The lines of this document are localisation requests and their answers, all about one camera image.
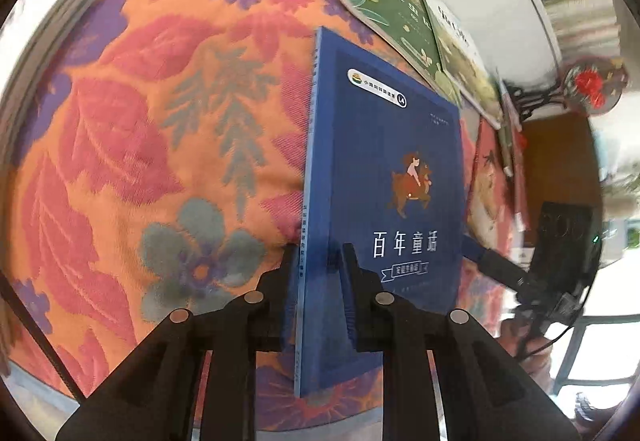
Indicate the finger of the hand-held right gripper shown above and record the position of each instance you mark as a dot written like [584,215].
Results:
[492,266]

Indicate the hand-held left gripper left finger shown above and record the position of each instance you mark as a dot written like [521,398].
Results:
[287,321]

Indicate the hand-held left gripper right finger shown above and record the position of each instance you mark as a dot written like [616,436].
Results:
[350,311]

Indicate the dark red book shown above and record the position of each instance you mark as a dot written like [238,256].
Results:
[485,146]

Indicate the blue book with bear rider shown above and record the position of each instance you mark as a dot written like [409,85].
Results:
[400,146]

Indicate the person's right hand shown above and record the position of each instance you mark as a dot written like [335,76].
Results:
[517,341]

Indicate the brown wooden cabinet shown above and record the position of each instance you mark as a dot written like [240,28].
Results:
[560,161]

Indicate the small red ornament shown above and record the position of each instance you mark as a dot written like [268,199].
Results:
[522,143]

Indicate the green leaf-pattern book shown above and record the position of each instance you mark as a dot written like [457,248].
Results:
[395,1]
[506,146]

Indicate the round red flower fan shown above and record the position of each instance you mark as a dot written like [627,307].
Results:
[592,83]

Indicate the pale book with meadow picture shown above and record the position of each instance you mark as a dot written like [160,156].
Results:
[465,61]

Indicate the orange floral table mat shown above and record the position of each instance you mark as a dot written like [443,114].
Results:
[150,121]

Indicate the window with dark frame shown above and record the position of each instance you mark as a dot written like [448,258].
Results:
[590,351]

